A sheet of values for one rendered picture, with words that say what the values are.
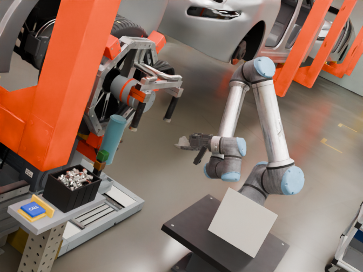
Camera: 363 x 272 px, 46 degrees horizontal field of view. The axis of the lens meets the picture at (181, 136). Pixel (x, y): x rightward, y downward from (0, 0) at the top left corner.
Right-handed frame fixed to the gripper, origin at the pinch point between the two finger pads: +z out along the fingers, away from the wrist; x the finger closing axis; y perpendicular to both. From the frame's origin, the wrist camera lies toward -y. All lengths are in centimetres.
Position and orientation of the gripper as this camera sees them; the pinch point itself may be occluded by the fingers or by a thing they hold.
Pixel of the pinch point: (176, 146)
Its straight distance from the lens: 227.3
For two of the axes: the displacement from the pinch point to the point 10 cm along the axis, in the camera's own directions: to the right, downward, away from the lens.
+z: -9.2, -0.5, 3.8
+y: -0.2, -9.8, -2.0
